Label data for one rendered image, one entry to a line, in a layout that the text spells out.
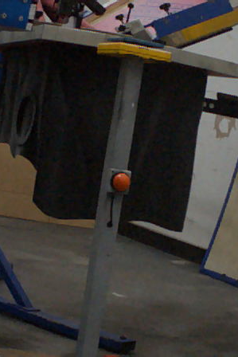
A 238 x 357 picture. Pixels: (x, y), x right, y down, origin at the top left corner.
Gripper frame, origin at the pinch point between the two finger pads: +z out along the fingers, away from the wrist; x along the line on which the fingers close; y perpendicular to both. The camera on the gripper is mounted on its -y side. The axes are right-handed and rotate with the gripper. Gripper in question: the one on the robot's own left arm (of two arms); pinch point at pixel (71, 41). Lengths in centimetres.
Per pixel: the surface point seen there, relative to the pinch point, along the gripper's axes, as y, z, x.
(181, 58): -8, 4, 60
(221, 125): -199, 17, -254
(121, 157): 13, 30, 79
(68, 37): 23, 4, 60
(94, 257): 15, 53, 78
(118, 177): 14, 34, 83
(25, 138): 23, 30, 43
